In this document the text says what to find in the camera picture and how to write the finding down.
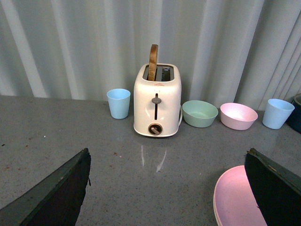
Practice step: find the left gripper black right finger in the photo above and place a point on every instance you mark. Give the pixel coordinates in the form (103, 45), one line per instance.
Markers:
(277, 190)

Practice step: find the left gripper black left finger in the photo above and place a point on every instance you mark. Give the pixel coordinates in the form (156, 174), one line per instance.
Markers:
(54, 201)

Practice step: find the pink plate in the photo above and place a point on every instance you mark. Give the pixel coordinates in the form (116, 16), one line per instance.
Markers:
(233, 201)

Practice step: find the dark blue saucepan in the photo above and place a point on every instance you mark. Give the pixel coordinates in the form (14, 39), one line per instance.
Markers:
(294, 120)

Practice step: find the right light blue cup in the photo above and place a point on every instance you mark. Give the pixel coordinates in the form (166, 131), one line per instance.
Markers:
(276, 113)

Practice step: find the light blue cup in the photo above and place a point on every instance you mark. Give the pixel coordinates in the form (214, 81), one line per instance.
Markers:
(276, 113)
(119, 100)

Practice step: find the pink bowl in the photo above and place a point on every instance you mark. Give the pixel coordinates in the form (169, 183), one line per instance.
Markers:
(237, 116)

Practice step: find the green bowl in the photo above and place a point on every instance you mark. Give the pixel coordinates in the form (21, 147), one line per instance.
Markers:
(199, 114)

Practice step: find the left light blue cup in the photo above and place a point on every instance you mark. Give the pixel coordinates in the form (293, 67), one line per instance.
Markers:
(119, 100)

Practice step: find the cream toaster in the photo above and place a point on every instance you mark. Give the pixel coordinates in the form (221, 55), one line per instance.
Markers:
(157, 104)

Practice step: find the grey curtain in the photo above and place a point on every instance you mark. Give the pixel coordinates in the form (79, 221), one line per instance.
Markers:
(244, 51)

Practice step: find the toast slice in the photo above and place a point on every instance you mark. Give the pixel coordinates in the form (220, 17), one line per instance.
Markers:
(153, 62)

